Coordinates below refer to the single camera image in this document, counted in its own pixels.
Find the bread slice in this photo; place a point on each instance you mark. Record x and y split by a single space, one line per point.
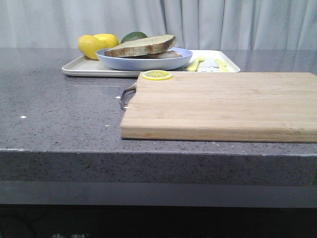
163 55
144 46

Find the light blue plate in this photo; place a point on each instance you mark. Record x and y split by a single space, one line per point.
136 64

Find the white tray with bear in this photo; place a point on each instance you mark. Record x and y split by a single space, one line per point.
86 67

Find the lemon slice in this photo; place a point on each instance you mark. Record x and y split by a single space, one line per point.
157 75

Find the yellow plastic fork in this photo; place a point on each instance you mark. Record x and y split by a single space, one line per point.
195 64

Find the yellow plastic knife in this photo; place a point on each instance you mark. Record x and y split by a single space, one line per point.
222 66

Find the green lime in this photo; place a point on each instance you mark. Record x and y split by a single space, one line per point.
133 36

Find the rear yellow lemon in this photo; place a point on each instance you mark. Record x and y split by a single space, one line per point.
109 40

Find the yellow lemon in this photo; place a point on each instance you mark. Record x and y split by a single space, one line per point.
89 45
109 40

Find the front yellow lemon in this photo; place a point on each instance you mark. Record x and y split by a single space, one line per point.
89 45

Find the white curtain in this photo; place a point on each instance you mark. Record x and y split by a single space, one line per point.
197 24

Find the wooden cutting board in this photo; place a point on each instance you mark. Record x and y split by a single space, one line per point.
243 106

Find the metal cutting board handle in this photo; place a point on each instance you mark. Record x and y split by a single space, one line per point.
126 96

